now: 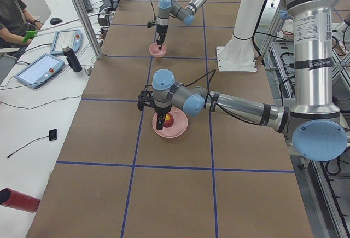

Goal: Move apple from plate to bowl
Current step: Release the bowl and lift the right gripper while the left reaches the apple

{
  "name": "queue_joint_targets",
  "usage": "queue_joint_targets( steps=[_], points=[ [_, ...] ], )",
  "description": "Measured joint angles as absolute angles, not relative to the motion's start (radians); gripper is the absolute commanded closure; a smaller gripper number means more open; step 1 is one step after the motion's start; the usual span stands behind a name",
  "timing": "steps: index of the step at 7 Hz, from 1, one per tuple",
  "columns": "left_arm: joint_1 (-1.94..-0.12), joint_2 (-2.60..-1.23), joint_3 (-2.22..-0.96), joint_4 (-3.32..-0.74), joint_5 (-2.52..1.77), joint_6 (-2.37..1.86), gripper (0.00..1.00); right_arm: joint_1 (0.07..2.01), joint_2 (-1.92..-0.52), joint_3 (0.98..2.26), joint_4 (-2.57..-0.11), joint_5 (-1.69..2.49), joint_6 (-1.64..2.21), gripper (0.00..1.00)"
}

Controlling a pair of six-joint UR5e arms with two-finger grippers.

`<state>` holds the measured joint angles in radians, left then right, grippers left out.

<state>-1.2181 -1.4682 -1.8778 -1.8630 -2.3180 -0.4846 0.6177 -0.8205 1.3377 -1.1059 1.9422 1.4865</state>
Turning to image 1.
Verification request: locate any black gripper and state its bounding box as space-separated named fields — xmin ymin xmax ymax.
xmin=154 ymin=105 xmax=172 ymax=130
xmin=156 ymin=25 xmax=167 ymax=50

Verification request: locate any red yellow apple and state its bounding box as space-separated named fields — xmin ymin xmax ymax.
xmin=164 ymin=113 xmax=174 ymax=128

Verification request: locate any pink bowl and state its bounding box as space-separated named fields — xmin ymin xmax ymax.
xmin=149 ymin=43 xmax=167 ymax=58

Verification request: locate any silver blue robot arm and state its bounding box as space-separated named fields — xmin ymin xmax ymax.
xmin=152 ymin=0 xmax=347 ymax=161
xmin=152 ymin=0 xmax=207 ymax=50

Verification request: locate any pink plate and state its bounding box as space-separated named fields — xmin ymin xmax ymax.
xmin=152 ymin=107 xmax=188 ymax=138

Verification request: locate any far blue teach pendant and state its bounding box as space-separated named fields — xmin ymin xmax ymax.
xmin=50 ymin=30 xmax=83 ymax=56

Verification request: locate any blue teach pendant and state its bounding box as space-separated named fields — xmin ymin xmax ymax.
xmin=15 ymin=53 xmax=64 ymax=89
xmin=50 ymin=30 xmax=83 ymax=56

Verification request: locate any black water bottle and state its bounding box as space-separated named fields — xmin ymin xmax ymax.
xmin=62 ymin=44 xmax=82 ymax=73

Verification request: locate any black keyboard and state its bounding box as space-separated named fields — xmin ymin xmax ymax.
xmin=83 ymin=0 xmax=93 ymax=13

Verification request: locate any black computer mouse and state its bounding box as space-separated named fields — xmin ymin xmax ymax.
xmin=50 ymin=18 xmax=62 ymax=25

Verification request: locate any small black square pad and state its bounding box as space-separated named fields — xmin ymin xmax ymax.
xmin=48 ymin=129 xmax=58 ymax=141

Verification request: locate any near blue teach pendant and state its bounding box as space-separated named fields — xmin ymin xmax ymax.
xmin=15 ymin=53 xmax=64 ymax=89

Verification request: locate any seated person in grey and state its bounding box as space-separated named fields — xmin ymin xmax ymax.
xmin=1 ymin=0 xmax=43 ymax=59

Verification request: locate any red cylinder tube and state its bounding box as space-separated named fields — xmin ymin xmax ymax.
xmin=1 ymin=188 xmax=41 ymax=213

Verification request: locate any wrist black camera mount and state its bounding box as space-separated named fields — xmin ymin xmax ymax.
xmin=147 ymin=19 xmax=158 ymax=28
xmin=137 ymin=90 xmax=154 ymax=111

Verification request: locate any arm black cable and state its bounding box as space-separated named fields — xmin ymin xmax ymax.
xmin=150 ymin=0 xmax=176 ymax=22
xmin=184 ymin=69 xmax=263 ymax=125

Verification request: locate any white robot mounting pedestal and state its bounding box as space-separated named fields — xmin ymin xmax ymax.
xmin=217 ymin=0 xmax=265 ymax=72

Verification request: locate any aluminium frame post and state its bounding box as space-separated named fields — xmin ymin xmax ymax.
xmin=72 ymin=0 xmax=102 ymax=59

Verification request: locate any green handled grabber stick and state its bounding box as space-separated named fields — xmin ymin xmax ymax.
xmin=22 ymin=19 xmax=80 ymax=43

